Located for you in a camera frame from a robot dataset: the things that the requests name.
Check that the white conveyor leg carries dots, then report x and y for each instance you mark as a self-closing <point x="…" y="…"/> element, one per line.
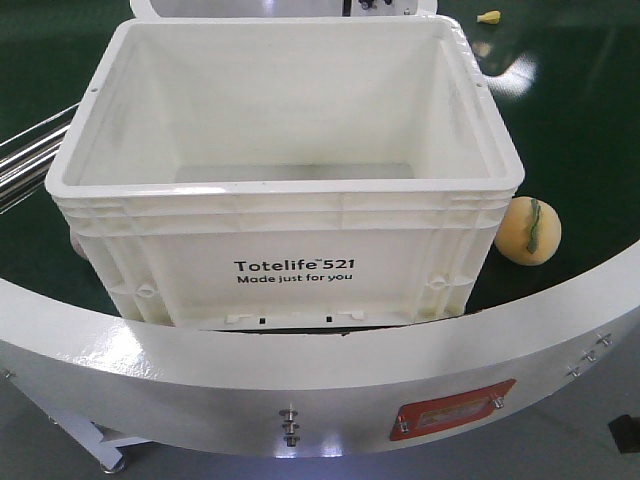
<point x="104" y="444"/>

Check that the pink plush fruit toy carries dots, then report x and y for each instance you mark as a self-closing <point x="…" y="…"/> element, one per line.
<point x="76" y="246"/>

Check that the metal roller rods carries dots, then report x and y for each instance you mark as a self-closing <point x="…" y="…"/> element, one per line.
<point x="26" y="157"/>

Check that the orange label plate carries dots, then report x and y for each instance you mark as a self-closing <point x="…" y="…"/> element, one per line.
<point x="437" y="415"/>

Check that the yellow plush fruit toy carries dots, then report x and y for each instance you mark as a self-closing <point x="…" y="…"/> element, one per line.
<point x="530" y="232"/>

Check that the small yellow toy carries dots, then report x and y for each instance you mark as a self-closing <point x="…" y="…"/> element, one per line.
<point x="492" y="17"/>

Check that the white plastic tote box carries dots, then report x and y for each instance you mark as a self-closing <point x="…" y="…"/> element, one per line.
<point x="240" y="174"/>

